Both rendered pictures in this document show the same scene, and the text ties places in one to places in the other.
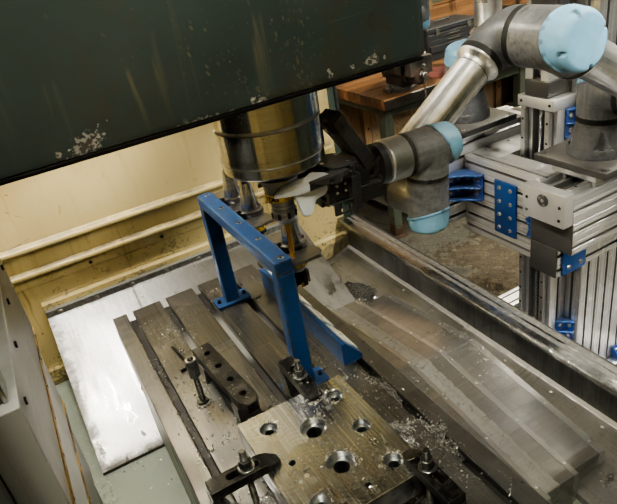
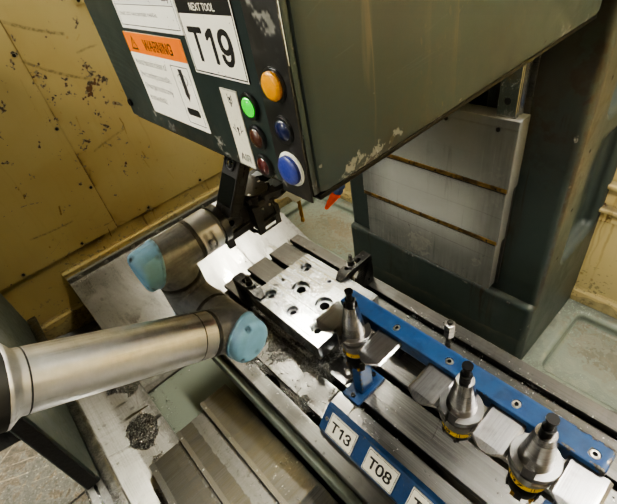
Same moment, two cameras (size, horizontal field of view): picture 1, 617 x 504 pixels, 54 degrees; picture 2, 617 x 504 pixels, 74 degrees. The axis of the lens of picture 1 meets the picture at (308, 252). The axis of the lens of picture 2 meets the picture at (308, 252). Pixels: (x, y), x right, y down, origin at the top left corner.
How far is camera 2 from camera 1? 1.59 m
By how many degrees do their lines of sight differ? 111
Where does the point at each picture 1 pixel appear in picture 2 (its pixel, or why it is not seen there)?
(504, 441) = (218, 446)
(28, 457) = not seen: hidden behind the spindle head
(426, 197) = not seen: hidden behind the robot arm
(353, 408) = (300, 320)
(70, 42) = not seen: outside the picture
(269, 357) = (417, 416)
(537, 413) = (184, 490)
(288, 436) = (338, 294)
